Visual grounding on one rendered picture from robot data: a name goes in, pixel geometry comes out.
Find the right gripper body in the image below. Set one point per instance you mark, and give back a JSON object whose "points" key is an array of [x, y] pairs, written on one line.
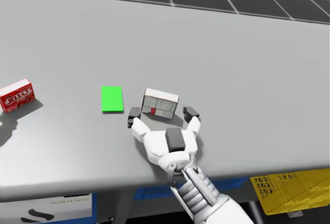
{"points": [[175, 141]]}

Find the green pad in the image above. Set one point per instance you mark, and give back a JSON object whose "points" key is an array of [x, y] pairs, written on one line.
{"points": [[112, 100]]}

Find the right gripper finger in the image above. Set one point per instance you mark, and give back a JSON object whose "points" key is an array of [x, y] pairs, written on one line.
{"points": [[193, 123], [138, 128]]}

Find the white box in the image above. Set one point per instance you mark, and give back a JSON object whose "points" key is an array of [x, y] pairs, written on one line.
{"points": [[51, 208]]}

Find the yellow box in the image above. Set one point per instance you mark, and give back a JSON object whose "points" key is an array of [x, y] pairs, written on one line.
{"points": [[296, 190]]}

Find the blue box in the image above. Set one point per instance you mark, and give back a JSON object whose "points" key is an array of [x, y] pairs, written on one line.
{"points": [[154, 191]]}

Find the red and white carton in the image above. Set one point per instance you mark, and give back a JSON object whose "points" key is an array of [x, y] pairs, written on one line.
{"points": [[159, 103]]}

